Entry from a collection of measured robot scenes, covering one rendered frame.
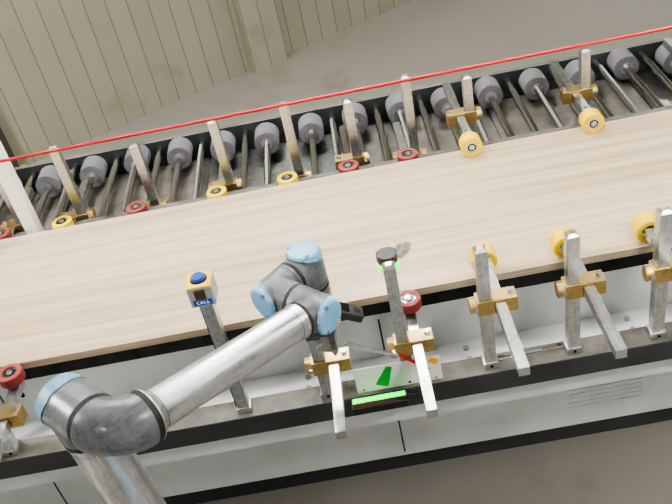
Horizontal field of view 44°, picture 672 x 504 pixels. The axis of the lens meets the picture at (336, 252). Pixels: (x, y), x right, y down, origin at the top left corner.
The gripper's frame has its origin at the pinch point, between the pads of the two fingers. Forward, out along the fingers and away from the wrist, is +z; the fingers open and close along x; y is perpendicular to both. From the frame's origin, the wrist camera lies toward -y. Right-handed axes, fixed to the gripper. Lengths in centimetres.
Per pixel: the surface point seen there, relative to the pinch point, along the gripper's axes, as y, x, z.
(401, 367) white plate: -16.6, -7.0, 18.1
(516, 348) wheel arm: -47.2, 11.8, -0.2
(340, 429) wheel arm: 2.6, 18.2, 11.4
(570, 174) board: -87, -72, 6
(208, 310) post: 32.5, -7.8, -16.4
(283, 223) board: 15, -75, 6
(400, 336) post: -18.0, -7.8, 6.4
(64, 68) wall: 166, -361, 42
